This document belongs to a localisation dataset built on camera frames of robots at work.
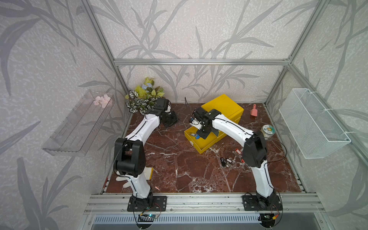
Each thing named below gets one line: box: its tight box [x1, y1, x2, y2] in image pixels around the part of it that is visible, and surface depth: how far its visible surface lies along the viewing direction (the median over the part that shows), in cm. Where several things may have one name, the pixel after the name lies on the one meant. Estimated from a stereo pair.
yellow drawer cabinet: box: [200, 93, 244, 125], surface depth 91 cm
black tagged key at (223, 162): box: [219, 157, 227, 168], surface depth 90 cm
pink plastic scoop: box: [250, 103, 258, 117], surface depth 115 cm
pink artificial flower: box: [93, 94, 111, 108], surface depth 78 cm
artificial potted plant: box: [125, 76, 165, 116], surface depth 92 cm
